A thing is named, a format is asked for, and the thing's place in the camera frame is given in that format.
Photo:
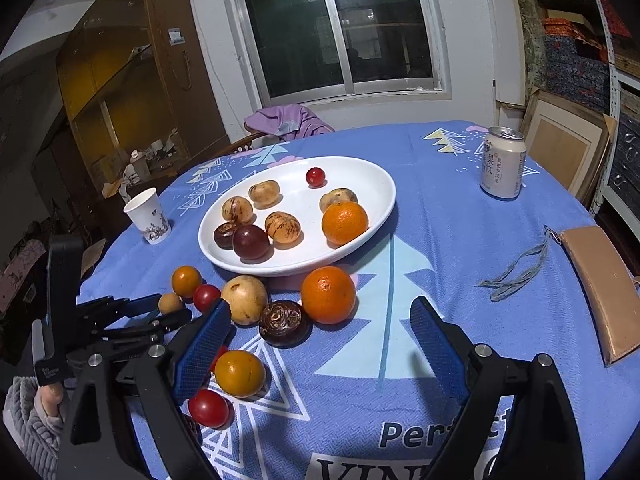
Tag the person's left forearm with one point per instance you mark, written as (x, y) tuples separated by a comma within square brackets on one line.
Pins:
[(25, 420)]

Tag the dark red plum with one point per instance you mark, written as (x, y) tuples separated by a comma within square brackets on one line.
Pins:
[(252, 243)]

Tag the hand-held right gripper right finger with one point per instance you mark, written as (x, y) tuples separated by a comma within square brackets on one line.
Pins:
[(440, 350)]

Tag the person's left hand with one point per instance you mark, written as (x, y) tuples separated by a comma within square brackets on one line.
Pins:
[(50, 400)]

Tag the purple cloth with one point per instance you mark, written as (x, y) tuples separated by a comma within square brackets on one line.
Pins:
[(285, 120)]

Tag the dark marbled panel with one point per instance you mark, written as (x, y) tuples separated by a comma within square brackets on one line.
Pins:
[(532, 45)]

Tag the small tan longan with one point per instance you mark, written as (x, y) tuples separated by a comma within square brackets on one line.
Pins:
[(170, 304)]

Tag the small orange tangerine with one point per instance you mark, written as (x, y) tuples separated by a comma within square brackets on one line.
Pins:
[(186, 280)]

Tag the wooden glass cabinet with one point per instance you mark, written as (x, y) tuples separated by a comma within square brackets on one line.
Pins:
[(165, 5)]

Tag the striped orange passion fruit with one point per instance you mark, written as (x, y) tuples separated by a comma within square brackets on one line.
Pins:
[(283, 229)]

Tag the white oval plate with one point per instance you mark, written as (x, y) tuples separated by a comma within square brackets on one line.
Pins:
[(295, 195)]

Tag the tan passion fruit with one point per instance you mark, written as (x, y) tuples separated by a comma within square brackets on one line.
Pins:
[(236, 208), (245, 300), (336, 197), (264, 194)]

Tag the white drink can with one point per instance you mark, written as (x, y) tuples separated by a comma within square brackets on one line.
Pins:
[(502, 170)]

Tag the blue printed tablecloth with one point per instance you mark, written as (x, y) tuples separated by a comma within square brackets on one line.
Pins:
[(450, 240)]

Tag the shelf of patterned boxes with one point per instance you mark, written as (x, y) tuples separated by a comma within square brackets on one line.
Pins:
[(575, 50)]

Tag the red cherry tomato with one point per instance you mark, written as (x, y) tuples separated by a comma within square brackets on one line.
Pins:
[(315, 177), (219, 358), (209, 408), (206, 297)]

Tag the round orange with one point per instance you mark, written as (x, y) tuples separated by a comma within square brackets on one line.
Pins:
[(328, 294), (345, 223)]

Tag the white printed paper cup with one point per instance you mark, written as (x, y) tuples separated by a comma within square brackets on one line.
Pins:
[(147, 217)]

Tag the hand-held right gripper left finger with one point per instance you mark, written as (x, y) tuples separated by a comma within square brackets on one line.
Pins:
[(200, 355)]

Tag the white paper tag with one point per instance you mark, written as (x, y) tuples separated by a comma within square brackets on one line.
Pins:
[(176, 35)]

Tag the wooden picture frames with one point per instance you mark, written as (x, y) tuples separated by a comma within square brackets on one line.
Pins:
[(565, 140)]

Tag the wooden chair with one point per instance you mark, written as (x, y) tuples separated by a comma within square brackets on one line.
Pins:
[(225, 147)]

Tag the yellow orange tomato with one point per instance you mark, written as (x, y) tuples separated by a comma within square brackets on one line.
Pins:
[(240, 374)]

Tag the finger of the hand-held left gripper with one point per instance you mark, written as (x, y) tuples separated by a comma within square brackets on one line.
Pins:
[(165, 321), (142, 304)]

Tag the white leaning board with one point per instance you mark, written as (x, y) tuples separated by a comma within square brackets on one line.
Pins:
[(505, 35)]

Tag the sliding glass window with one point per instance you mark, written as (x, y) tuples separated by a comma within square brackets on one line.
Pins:
[(300, 25)]

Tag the white metal shelf rack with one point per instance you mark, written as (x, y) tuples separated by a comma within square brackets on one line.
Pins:
[(611, 85)]

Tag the tan leather pouch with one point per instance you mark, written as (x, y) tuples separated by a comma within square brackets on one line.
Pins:
[(600, 290)]

